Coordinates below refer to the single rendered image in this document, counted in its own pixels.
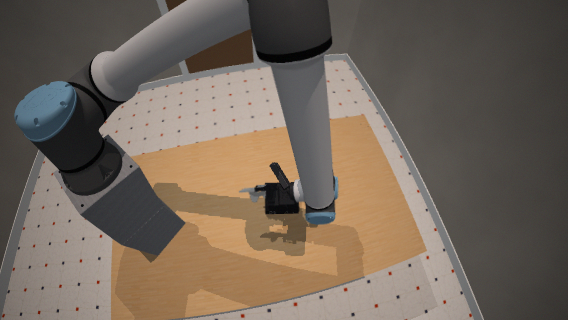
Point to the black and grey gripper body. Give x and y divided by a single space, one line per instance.
280 196

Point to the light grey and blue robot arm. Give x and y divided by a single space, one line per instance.
64 125

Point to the black lighting desk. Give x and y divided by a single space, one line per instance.
282 209

